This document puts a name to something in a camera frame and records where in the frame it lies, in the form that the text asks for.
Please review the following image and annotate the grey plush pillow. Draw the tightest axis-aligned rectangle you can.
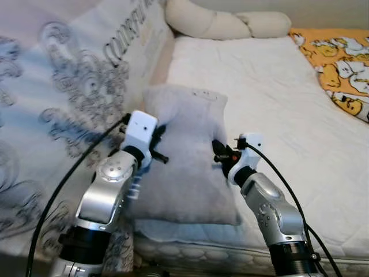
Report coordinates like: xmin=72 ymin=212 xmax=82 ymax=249
xmin=124 ymin=85 xmax=243 ymax=227

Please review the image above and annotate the white quilted mattress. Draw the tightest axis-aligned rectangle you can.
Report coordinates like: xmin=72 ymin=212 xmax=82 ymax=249
xmin=135 ymin=35 xmax=369 ymax=277

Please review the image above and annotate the white quilt with grey print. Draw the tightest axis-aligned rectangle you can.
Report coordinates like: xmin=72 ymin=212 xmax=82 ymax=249
xmin=0 ymin=0 xmax=175 ymax=275

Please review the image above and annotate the yellow duck print blanket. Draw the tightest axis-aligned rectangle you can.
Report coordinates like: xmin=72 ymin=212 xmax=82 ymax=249
xmin=288 ymin=28 xmax=369 ymax=123

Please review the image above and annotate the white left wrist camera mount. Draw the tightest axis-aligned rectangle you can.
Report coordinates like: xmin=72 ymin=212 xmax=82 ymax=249
xmin=124 ymin=111 xmax=159 ymax=168

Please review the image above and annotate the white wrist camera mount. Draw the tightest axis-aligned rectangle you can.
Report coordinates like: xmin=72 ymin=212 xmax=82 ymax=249
xmin=124 ymin=111 xmax=159 ymax=168
xmin=228 ymin=133 xmax=266 ymax=186

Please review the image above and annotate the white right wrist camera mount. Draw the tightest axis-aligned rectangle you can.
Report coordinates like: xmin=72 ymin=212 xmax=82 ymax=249
xmin=228 ymin=133 xmax=266 ymax=186

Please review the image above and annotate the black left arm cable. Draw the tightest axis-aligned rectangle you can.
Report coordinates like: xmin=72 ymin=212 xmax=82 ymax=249
xmin=24 ymin=115 xmax=130 ymax=277

